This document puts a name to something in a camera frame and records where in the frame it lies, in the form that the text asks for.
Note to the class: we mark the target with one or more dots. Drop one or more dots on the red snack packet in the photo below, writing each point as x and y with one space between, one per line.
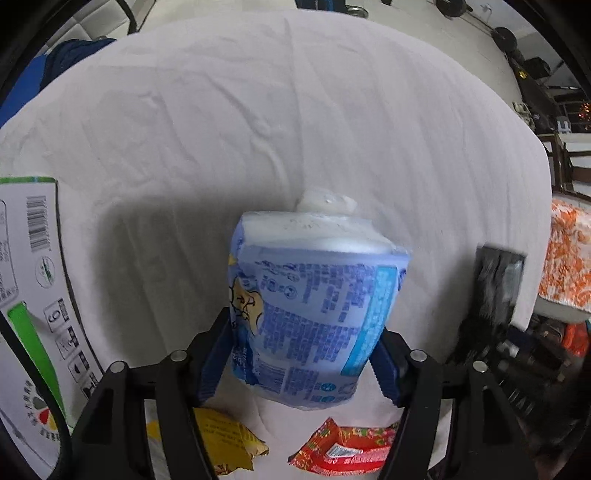
351 450

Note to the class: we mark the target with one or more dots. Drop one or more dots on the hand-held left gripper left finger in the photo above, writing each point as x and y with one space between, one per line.
213 369

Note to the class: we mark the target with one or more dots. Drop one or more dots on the white cardboard box green print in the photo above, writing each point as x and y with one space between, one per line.
32 323

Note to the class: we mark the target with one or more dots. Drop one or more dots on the black equipment stand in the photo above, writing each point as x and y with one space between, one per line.
531 78

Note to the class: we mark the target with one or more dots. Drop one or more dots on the blue cloth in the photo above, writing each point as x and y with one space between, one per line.
55 64

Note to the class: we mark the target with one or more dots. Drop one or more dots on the light blue snack bag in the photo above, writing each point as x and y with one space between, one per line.
318 318

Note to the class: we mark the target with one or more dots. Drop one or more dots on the orange white patterned cloth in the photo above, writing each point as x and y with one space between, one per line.
565 254

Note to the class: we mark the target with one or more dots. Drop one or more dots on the white table cloth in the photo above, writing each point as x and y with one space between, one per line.
286 138

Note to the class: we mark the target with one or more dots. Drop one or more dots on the dark wooden chair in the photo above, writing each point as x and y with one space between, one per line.
561 161

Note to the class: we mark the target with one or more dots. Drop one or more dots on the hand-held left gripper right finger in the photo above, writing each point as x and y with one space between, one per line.
387 374

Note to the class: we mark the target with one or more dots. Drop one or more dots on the yellow snack packet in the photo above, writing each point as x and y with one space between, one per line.
226 436

